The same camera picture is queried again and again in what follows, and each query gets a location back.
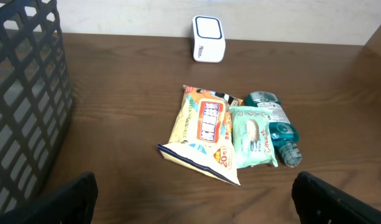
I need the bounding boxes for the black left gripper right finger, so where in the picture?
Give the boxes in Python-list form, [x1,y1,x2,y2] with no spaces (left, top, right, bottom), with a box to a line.
[291,171,381,224]

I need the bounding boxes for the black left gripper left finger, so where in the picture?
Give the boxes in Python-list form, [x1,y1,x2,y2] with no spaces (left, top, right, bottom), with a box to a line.
[0,172,98,224]

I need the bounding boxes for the teal mouthwash bottle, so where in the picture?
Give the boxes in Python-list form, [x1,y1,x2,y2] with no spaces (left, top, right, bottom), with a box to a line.
[246,91,303,168]

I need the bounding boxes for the teal package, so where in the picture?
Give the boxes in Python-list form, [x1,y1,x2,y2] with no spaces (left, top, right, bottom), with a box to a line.
[229,106,278,169]

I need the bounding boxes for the orange wiper sheet bag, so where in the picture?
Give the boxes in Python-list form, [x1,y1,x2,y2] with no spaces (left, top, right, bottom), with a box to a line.
[157,85,242,185]

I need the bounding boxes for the white black barcode scanner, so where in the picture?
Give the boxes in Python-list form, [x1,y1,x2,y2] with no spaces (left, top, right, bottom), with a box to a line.
[191,16,226,63]

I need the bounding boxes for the grey plastic basket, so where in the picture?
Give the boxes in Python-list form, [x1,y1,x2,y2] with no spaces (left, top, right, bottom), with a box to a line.
[0,0,73,215]

